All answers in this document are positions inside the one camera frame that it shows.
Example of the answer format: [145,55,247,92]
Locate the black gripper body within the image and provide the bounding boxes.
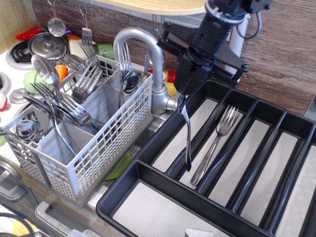
[158,14,249,86]

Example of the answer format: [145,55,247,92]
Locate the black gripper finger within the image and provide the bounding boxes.
[185,63,214,95]
[174,53,195,93]

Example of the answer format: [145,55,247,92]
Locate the silver fork carried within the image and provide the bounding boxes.
[177,92,192,171]

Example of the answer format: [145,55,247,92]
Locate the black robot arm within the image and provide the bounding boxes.
[158,0,271,95]

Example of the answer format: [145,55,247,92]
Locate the silver fork in tray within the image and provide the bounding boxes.
[190,106,239,186]

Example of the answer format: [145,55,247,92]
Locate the tall silver fork in basket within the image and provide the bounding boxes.
[117,42,132,109]

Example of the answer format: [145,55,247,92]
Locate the silver fork cluster middle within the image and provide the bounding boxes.
[72,63,106,104]

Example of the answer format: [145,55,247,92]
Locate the silver fork back left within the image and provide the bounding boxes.
[61,54,87,75]

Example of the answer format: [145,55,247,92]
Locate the black cutlery tray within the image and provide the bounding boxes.
[96,81,316,237]

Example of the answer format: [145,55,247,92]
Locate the silver forks lying across basket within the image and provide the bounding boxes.
[23,83,104,155]

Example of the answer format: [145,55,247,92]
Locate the grey plastic cutlery basket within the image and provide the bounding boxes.
[7,57,153,207]

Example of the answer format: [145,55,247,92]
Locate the red yellow toy bottle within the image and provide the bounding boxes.
[161,71,176,84]

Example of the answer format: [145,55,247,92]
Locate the silver knife behind faucet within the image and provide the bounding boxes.
[144,51,150,78]

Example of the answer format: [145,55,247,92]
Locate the silver toy faucet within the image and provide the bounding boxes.
[113,27,177,114]

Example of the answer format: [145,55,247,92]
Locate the silver spoon bowl by faucet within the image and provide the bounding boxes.
[122,70,140,96]

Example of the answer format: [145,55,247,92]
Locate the green toy can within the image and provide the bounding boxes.
[92,43,114,60]

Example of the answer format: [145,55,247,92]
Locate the hanging silver spatula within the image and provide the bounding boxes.
[78,0,92,46]

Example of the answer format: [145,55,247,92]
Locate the green leaf toy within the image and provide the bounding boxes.
[105,151,132,181]

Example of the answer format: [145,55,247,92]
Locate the orange toy fruit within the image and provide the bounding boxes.
[55,65,69,82]

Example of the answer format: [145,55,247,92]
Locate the hanging silver skimmer ladle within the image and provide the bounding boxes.
[47,0,66,37]

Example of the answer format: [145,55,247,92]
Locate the large silver spoon upright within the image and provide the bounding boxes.
[31,55,62,102]

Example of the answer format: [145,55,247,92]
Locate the steel toy pot with lid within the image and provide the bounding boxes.
[28,33,70,62]

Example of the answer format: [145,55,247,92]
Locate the green toy fruit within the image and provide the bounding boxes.
[23,70,54,94]

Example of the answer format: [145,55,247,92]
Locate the red toy pepper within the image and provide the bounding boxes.
[15,25,44,41]

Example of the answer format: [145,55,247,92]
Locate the black stove burner coil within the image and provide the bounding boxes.
[10,40,32,63]

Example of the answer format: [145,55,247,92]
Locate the silver spoon front left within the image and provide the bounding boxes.
[16,119,44,143]

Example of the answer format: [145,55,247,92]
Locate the silver round knob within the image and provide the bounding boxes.
[9,88,30,104]

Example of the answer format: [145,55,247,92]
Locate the white shelf post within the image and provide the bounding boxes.
[223,13,250,77]

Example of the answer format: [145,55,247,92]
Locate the hanging wire utensil handle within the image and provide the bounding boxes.
[152,14,165,39]

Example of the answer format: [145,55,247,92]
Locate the grey oven door handle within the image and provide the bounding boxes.
[35,201,72,237]

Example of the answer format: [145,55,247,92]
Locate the black cable bottom left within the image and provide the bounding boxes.
[0,212,38,237]

